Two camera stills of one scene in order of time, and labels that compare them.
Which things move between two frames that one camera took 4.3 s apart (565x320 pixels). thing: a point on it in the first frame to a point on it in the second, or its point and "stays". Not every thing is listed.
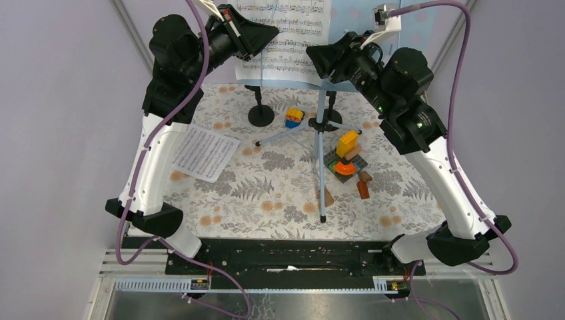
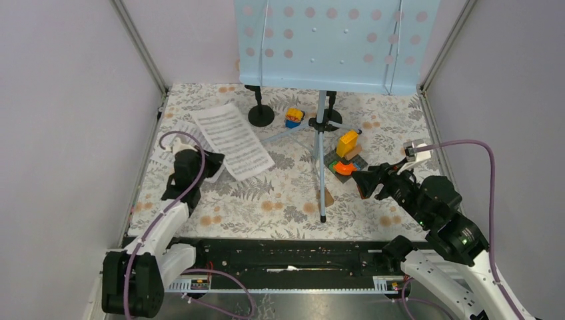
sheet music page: (284, 57) to (242, 154)
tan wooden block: (328, 198) stays
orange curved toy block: (344, 169) stays
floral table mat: (314, 163) stays
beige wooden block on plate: (357, 150) stays
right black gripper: (340, 55) to (366, 180)
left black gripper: (248, 37) to (214, 161)
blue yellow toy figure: (293, 117) stays
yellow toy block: (346, 143) stays
